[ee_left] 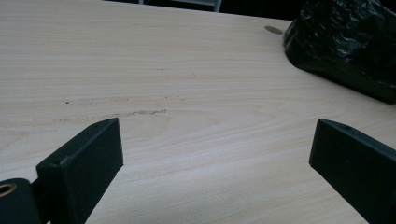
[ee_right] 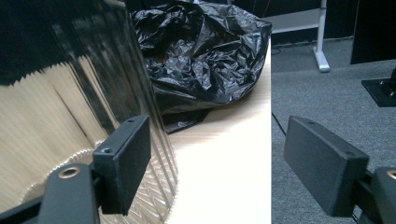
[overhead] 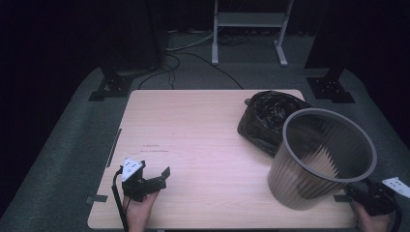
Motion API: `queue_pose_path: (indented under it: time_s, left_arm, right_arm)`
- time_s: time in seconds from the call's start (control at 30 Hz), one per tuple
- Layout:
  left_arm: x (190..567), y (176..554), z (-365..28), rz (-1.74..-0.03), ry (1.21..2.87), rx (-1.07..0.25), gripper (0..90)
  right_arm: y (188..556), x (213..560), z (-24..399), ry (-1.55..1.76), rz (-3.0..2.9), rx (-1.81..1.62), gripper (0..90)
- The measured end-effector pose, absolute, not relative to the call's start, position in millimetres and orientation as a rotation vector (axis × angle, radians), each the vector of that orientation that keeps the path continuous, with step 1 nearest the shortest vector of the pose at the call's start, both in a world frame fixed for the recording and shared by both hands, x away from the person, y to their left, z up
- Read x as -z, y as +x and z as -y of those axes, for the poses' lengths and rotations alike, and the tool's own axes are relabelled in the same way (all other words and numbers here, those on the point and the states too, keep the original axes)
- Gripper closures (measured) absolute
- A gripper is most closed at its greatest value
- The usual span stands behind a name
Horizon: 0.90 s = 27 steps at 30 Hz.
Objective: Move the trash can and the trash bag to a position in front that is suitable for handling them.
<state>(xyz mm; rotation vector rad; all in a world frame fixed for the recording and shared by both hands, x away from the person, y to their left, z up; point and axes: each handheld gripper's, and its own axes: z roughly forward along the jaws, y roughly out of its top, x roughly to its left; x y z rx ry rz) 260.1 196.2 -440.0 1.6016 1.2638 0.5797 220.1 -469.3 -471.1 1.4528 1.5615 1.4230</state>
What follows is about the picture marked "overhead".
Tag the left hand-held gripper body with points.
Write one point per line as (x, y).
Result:
(133, 187)

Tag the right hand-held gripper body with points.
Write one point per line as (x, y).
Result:
(377, 199)

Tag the grey ribbed trash bin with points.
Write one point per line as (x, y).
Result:
(296, 183)

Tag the black plastic garbage bag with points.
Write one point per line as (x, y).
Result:
(264, 122)

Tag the person's right hand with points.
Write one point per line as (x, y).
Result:
(370, 222)

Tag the person's left hand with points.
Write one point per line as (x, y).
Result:
(138, 212)

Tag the dark tape piece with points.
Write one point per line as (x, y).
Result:
(340, 198)
(96, 199)

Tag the black strip on table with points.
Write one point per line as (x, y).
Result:
(114, 148)

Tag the black stand with base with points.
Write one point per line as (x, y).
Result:
(114, 85)
(330, 87)

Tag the white metal stand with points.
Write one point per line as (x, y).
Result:
(248, 19)

